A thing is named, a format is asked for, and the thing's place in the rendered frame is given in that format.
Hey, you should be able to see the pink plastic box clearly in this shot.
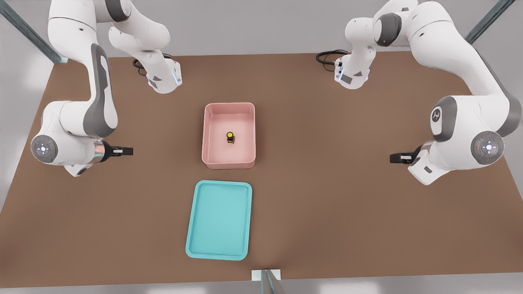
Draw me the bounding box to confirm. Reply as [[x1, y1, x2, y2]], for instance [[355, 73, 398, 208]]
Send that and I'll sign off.
[[202, 102, 256, 170]]

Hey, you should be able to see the silver frame post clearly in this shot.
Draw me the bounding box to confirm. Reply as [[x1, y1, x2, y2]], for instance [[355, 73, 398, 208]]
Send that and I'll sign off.
[[465, 0, 516, 45], [0, 0, 69, 65], [251, 269, 287, 294]]

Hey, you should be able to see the pale blue-green tray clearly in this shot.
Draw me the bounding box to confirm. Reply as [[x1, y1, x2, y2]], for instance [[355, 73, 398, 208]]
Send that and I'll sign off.
[[186, 180, 253, 261]]

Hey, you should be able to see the black cable loop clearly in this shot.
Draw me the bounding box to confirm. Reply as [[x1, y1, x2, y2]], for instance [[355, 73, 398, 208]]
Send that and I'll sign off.
[[132, 53, 173, 76], [316, 50, 349, 73]]

